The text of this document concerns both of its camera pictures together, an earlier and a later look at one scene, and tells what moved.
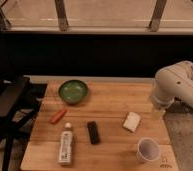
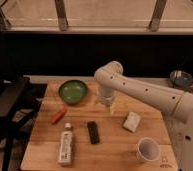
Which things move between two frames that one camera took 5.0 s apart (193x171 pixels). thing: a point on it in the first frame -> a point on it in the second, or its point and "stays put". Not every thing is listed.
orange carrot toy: (57, 117) stays put
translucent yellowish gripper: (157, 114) -> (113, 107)
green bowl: (73, 91) stays put
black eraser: (93, 129) stays put
